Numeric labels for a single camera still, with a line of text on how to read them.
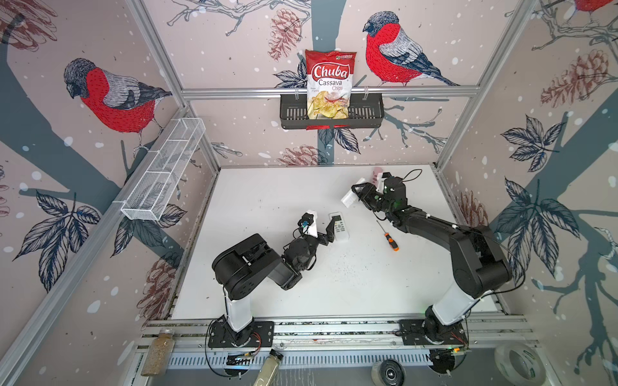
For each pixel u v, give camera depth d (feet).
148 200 2.31
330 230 2.55
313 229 2.44
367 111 3.11
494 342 2.38
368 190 2.67
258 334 2.39
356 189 2.89
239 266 1.66
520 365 2.28
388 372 1.94
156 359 2.18
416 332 2.39
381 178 2.86
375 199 2.64
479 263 1.54
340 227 3.20
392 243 3.03
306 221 2.35
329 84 2.74
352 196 2.94
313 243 2.53
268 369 2.16
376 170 3.90
